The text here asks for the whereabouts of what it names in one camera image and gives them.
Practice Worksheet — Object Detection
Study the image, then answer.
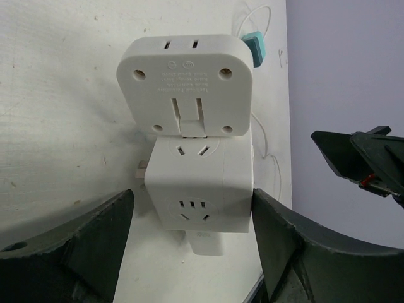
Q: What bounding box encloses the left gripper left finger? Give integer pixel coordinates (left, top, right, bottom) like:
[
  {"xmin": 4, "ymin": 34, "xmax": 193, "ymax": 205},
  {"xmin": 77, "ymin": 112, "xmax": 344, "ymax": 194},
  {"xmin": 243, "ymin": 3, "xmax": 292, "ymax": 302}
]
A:
[{"xmin": 1, "ymin": 189, "xmax": 134, "ymax": 302}]

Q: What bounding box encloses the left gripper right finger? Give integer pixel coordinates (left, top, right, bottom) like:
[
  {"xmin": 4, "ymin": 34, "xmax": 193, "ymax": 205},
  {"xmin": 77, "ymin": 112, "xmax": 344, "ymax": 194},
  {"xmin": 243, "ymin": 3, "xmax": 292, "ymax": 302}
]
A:
[{"xmin": 252, "ymin": 189, "xmax": 403, "ymax": 302}]

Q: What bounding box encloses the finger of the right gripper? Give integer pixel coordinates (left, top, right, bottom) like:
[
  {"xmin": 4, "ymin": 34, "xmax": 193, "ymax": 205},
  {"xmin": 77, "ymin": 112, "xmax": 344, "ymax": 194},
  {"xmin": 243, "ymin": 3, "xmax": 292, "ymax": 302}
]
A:
[{"xmin": 311, "ymin": 126, "xmax": 403, "ymax": 206}]

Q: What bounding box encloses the white charger block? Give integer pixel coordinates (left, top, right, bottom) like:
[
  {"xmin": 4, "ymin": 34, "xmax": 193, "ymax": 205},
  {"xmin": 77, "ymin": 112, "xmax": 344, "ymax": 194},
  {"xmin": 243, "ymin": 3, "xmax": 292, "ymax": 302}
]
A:
[{"xmin": 186, "ymin": 230, "xmax": 224, "ymax": 256}]

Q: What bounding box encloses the white power strip socket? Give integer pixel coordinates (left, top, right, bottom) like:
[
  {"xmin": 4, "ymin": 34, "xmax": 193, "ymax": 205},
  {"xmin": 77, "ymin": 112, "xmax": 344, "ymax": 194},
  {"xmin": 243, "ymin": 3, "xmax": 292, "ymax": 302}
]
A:
[{"xmin": 144, "ymin": 132, "xmax": 254, "ymax": 233}]

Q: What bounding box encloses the teal plug adapter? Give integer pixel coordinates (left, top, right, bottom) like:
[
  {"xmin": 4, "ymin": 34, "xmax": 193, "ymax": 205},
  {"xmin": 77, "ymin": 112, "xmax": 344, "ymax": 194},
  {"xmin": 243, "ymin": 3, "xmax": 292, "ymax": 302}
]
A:
[{"xmin": 241, "ymin": 31, "xmax": 266, "ymax": 68}]

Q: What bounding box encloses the white multi-outlet adapter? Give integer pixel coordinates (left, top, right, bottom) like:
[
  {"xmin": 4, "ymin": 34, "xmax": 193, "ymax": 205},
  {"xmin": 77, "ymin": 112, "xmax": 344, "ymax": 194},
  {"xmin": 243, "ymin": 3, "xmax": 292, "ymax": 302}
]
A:
[{"xmin": 116, "ymin": 34, "xmax": 253, "ymax": 137}]

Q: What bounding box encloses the white thin cable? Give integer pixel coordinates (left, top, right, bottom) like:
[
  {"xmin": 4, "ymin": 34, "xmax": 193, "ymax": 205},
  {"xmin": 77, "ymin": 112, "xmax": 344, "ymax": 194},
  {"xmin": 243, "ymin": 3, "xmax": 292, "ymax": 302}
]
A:
[{"xmin": 232, "ymin": 4, "xmax": 283, "ymax": 203}]

